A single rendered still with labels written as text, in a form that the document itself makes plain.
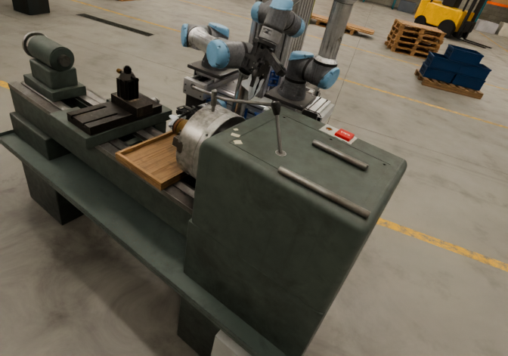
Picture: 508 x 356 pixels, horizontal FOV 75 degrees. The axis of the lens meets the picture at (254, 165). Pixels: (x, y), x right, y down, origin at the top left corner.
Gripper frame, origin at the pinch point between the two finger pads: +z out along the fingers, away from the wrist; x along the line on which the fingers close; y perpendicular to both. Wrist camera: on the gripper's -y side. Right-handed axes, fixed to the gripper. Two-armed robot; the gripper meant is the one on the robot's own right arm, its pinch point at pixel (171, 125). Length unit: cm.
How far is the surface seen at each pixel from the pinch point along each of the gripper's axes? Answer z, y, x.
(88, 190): 17, 44, -54
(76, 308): 43, 20, -108
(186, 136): 10.1, -18.6, 7.2
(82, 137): 20.6, 36.2, -16.0
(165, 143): -9.7, 14.7, -19.7
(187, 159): 12.0, -22.2, -0.4
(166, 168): 4.1, -2.2, -19.9
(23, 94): 16, 103, -22
